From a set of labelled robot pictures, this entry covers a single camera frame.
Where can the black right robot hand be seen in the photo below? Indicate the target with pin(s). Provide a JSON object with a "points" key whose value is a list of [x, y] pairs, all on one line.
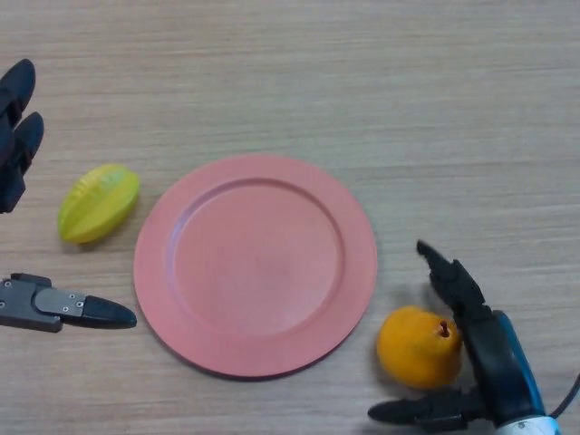
{"points": [[498, 362]]}

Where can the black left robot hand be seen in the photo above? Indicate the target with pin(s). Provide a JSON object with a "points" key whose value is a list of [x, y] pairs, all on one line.
{"points": [[27, 306]]}

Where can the yellow orange pear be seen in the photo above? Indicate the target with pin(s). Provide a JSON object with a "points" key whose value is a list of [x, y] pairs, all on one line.
{"points": [[412, 353]]}

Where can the pink round plate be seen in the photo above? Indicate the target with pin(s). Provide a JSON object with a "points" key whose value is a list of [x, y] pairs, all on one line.
{"points": [[254, 272]]}

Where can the yellow green starfruit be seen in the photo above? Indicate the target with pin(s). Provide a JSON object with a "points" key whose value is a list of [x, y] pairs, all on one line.
{"points": [[97, 208]]}

